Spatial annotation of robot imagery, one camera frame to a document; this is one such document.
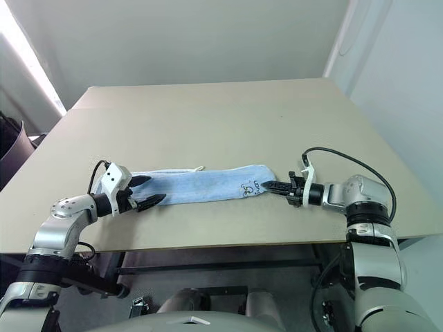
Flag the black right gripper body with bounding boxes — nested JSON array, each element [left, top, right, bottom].
[[286, 171, 306, 209]]

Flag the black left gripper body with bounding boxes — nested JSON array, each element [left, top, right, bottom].
[[116, 187, 140, 215]]

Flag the light blue towel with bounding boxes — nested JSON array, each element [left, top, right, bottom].
[[92, 164, 278, 208]]

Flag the silver metal clamp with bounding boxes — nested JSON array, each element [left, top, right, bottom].
[[128, 296, 150, 320]]

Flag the dark rounded shape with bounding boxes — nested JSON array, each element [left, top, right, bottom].
[[244, 290, 281, 321], [157, 287, 212, 315]]

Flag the dark brown chair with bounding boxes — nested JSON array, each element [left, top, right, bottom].
[[0, 110, 36, 192]]

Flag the grey robot torso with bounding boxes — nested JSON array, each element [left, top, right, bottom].
[[100, 308, 291, 332]]

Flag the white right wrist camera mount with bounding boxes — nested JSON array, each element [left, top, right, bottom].
[[299, 159, 318, 208]]

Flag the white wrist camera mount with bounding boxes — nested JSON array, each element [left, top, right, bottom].
[[100, 164, 133, 217], [299, 159, 318, 208]]

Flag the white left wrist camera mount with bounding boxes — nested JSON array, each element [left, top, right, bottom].
[[100, 164, 133, 217]]

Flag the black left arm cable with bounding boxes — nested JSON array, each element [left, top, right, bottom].
[[87, 159, 112, 194]]

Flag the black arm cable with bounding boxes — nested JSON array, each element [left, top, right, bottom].
[[300, 147, 397, 224], [87, 159, 112, 194]]

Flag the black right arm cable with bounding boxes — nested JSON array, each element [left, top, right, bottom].
[[300, 147, 397, 224]]

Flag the black metal table frame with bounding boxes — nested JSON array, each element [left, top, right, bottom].
[[62, 241, 350, 299]]

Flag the black hanging cable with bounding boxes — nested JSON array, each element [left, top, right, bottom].
[[309, 254, 349, 332]]

